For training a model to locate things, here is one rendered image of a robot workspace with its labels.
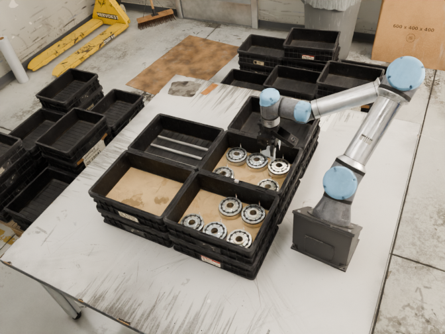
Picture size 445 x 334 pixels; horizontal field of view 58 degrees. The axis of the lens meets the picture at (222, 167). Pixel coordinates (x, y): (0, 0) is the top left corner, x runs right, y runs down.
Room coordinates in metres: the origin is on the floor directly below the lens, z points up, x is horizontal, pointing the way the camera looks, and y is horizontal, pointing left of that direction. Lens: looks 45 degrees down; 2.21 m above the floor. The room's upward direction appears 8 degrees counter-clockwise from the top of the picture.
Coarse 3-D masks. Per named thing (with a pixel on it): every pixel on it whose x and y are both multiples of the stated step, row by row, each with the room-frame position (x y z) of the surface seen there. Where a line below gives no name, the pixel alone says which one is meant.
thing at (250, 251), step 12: (192, 180) 1.20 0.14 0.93; (228, 180) 1.17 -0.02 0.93; (264, 192) 1.07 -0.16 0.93; (276, 204) 1.01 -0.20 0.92; (168, 216) 1.03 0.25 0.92; (180, 228) 0.96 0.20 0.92; (192, 228) 0.95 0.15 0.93; (264, 228) 0.90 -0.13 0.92; (216, 240) 0.87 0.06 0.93; (252, 252) 0.81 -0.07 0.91
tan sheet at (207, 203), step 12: (204, 192) 1.21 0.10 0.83; (192, 204) 1.15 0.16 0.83; (204, 204) 1.14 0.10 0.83; (216, 204) 1.13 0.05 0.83; (204, 216) 1.07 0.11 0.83; (216, 216) 1.06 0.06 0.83; (240, 216) 1.05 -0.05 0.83; (228, 228) 0.99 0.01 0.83; (240, 228) 0.98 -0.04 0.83; (252, 228) 0.98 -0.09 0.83; (252, 240) 0.92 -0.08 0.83
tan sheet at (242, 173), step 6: (222, 156) 1.43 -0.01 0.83; (222, 162) 1.38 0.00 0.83; (234, 168) 1.33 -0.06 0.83; (240, 168) 1.33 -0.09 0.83; (246, 168) 1.32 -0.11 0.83; (234, 174) 1.29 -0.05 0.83; (240, 174) 1.29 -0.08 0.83; (246, 174) 1.28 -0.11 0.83; (252, 174) 1.28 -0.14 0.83; (258, 174) 1.27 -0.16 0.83; (264, 174) 1.27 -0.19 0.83; (246, 180) 1.25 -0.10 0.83; (252, 180) 1.24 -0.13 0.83; (258, 180) 1.23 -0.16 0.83; (276, 180) 1.22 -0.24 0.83; (282, 180) 1.21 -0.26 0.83
